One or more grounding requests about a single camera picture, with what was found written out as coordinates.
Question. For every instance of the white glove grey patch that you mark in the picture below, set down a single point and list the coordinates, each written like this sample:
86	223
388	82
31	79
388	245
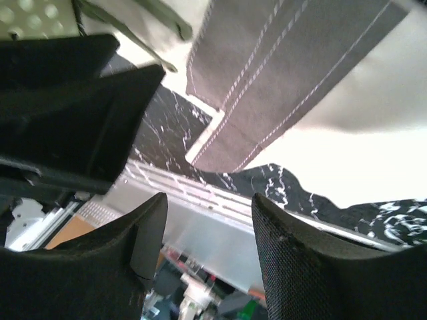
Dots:
265	64

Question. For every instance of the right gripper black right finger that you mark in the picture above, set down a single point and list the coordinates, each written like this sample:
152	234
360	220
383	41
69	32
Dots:
310	274

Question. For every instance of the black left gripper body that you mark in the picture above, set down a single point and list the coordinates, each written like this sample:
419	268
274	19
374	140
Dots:
66	127

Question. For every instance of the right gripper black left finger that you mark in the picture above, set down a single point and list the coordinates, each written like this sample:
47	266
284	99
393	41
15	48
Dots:
103	274

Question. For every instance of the aluminium front rail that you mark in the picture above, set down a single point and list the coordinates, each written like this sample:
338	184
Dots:
212	226

